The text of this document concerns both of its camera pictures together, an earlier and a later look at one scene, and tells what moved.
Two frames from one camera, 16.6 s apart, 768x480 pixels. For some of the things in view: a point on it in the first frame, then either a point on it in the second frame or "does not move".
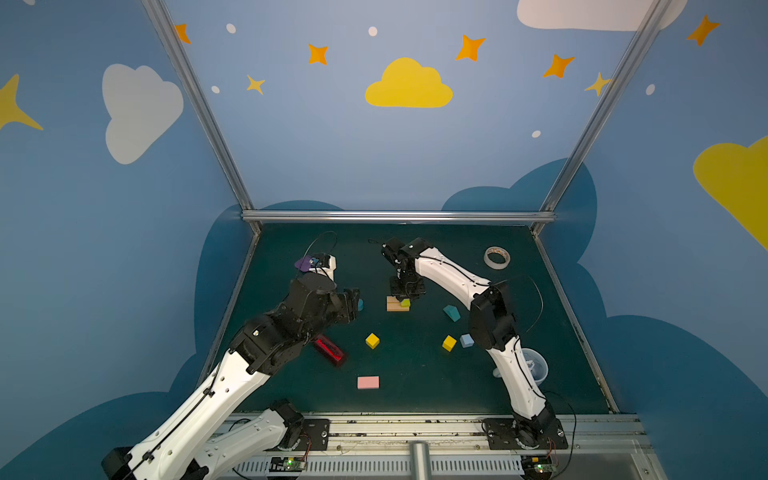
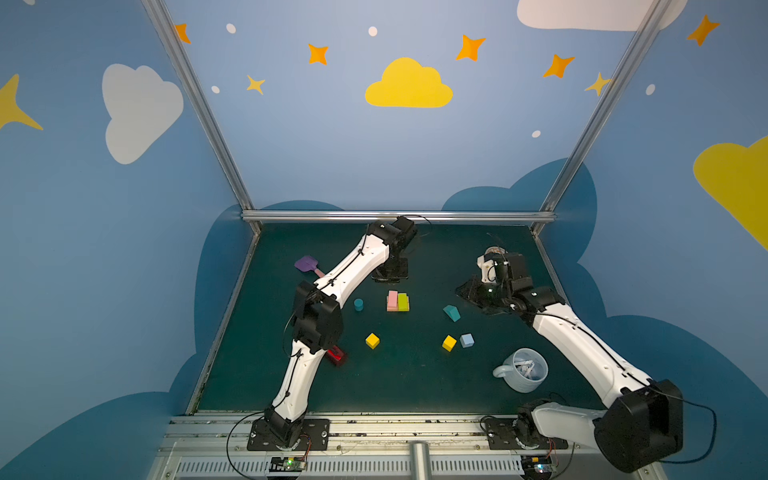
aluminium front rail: [376, 446] does not move
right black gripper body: [405, 283] → [480, 292]
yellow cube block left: [372, 340] does not move
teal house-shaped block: [452, 312] does not move
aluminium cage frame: [540, 218] does not move
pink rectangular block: [368, 382] → [393, 301]
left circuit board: [286, 464] does not move
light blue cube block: [466, 341] does not move
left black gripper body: [347, 306] → [390, 270]
